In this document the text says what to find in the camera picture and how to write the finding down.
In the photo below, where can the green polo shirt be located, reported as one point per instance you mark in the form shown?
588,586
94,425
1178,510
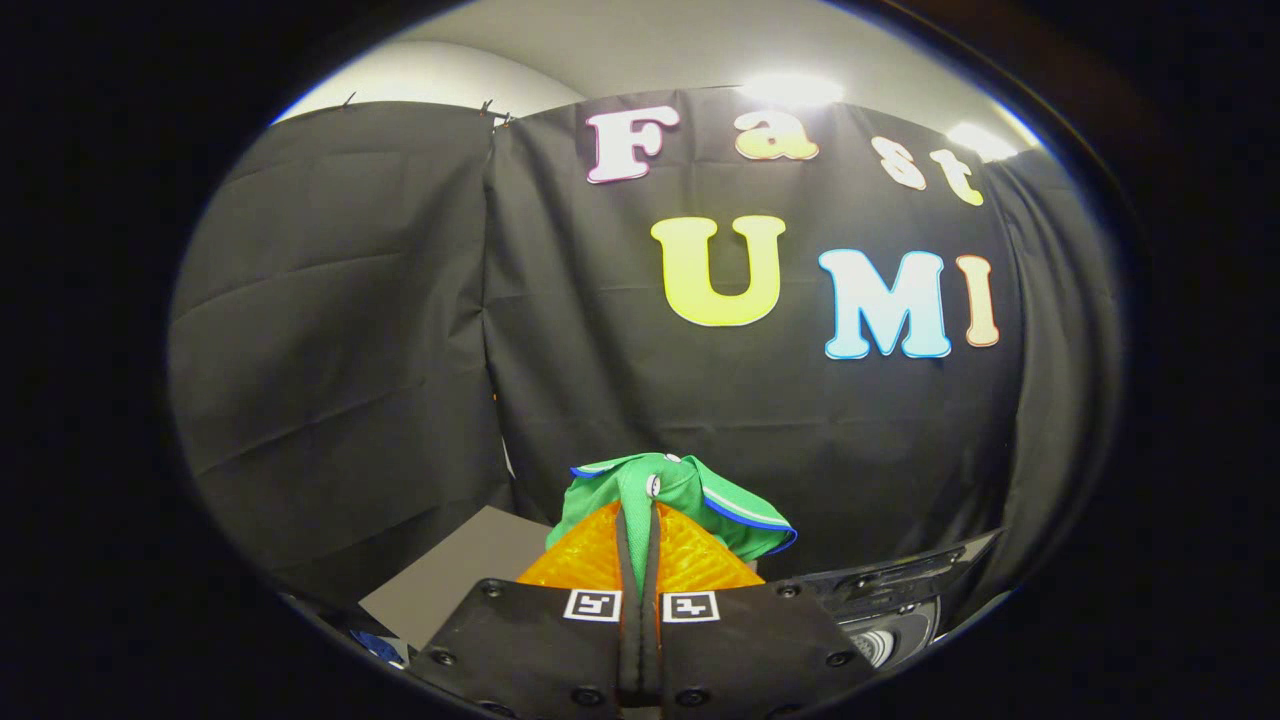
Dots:
730,505

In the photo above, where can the grey cabinet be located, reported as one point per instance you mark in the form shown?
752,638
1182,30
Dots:
460,570

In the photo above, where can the ceiling light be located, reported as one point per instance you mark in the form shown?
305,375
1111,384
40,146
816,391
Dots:
792,90
980,141

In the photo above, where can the black backdrop cloth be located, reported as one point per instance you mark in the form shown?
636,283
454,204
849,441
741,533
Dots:
350,350

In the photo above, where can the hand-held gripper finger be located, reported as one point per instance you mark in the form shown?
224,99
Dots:
651,650
629,650

